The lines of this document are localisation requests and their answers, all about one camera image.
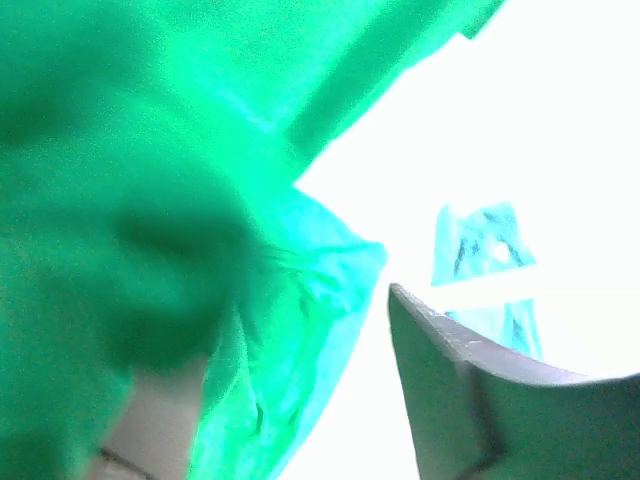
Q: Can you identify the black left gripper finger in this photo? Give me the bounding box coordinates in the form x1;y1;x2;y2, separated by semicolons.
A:
388;284;639;479

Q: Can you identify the green t-shirt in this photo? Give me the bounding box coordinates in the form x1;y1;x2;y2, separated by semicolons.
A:
1;1;499;479

